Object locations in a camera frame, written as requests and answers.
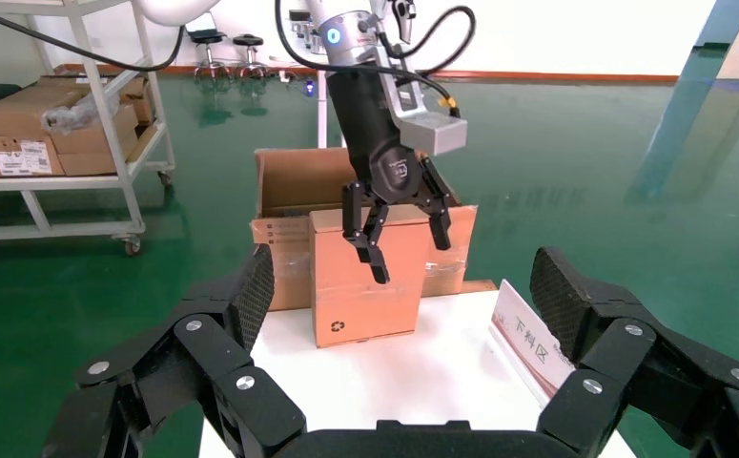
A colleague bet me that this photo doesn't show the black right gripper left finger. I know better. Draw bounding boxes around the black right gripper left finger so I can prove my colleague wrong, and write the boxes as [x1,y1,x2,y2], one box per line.
[40,242,310,458]

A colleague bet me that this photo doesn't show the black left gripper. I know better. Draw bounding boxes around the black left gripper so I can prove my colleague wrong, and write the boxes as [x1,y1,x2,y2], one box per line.
[326,66,454,285]

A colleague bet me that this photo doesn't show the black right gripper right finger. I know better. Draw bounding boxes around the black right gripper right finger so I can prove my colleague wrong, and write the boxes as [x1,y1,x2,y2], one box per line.
[528,246,739,458]

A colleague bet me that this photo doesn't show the small cardboard box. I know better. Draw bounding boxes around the small cardboard box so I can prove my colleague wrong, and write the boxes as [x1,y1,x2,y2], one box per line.
[308,205,432,350]

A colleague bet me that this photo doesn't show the large open cardboard box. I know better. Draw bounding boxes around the large open cardboard box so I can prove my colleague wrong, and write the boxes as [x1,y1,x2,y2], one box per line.
[250,147,479,312]

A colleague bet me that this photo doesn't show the plain cardboard box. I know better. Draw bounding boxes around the plain cardboard box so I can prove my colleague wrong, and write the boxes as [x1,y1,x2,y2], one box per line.
[37,74,155,126]
[57,129,141,177]
[50,104,139,156]

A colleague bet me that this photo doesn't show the cardboard box with white label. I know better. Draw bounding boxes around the cardboard box with white label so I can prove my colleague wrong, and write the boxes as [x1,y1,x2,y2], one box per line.
[0,85,92,178]

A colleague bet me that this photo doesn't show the acrylic sign with red card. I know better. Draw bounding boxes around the acrylic sign with red card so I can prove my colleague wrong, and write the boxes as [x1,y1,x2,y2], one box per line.
[487,279,578,409]

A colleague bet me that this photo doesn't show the white pole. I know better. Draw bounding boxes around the white pole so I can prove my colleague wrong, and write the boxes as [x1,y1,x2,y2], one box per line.
[316,69,330,150]

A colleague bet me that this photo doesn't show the white wheeled shelf cart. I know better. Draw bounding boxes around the white wheeled shelf cart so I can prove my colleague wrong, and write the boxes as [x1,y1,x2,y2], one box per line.
[0,0,177,258]

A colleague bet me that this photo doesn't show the black round stool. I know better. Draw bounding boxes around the black round stool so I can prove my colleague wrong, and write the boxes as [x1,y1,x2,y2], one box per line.
[189,28,232,80]
[232,32,268,80]

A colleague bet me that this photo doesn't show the clear plastic wrap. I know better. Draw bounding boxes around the clear plastic wrap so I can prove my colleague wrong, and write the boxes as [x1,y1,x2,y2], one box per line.
[41,88,121,137]

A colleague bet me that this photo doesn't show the blue pillar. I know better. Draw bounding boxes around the blue pillar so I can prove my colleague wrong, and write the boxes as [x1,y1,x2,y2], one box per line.
[696,0,739,51]

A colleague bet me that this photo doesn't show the black cable with yellow tag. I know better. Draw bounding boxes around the black cable with yellow tag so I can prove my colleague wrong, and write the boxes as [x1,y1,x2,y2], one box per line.
[274,0,463,120]

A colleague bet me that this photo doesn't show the black looped cable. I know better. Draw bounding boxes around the black looped cable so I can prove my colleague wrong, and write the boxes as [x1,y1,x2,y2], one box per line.
[378,5,478,80]

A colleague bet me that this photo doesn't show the long black cable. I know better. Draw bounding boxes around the long black cable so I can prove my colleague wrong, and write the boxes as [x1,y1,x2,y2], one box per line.
[0,3,186,72]

